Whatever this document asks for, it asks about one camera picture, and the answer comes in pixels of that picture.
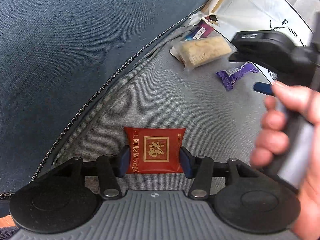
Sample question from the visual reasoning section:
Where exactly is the red square snack packet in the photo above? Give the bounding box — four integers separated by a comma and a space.
124, 127, 186, 174

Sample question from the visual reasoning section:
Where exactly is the right hand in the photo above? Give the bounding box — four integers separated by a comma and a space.
250, 81, 319, 239

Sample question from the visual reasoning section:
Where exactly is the purple chocolate bar wrapper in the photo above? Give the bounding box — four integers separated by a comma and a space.
216, 61, 259, 91

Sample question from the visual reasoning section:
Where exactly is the deer print pillow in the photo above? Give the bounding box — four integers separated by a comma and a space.
187, 0, 320, 86

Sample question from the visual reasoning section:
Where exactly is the white rice cracker pack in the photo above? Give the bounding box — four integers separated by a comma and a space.
173, 36, 232, 72

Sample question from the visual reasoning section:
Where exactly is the dark purple snack packet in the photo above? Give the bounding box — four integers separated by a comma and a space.
184, 19, 214, 41

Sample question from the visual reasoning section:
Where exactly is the metal chain strap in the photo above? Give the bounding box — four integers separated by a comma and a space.
0, 22, 190, 201

